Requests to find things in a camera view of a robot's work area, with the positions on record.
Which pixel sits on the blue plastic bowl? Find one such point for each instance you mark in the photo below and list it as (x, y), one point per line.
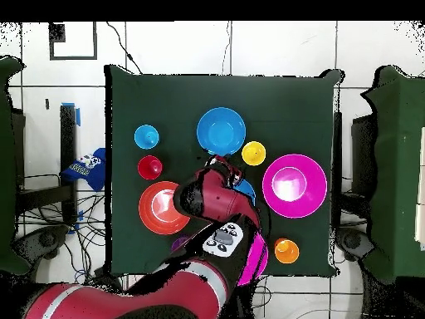
(220, 131)
(247, 189)

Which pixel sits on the yellow plastic cup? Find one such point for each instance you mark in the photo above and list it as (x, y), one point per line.
(253, 153)

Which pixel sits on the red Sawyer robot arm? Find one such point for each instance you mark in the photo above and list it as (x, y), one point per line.
(219, 199)

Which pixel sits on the dark green table cloth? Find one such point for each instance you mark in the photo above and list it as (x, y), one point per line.
(265, 106)

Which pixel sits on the red plastic cup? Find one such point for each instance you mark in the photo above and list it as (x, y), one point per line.
(149, 167)

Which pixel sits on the light blue plastic cup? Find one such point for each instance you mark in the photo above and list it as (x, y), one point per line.
(146, 136)

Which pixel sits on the red-orange plastic bowl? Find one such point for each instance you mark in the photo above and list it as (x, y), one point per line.
(156, 216)

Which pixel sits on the purple plastic cup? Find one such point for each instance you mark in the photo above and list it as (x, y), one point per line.
(179, 243)

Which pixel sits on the pink plastic bowl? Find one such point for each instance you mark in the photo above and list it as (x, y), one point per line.
(257, 256)
(308, 199)

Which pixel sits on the orange plastic cup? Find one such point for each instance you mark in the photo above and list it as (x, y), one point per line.
(286, 251)

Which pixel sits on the black metal stand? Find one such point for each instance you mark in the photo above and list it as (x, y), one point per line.
(68, 133)
(337, 166)

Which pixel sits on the green-covered side table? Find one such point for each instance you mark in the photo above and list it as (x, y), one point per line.
(398, 166)
(6, 166)

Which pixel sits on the black tape square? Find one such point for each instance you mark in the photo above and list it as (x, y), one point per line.
(73, 58)

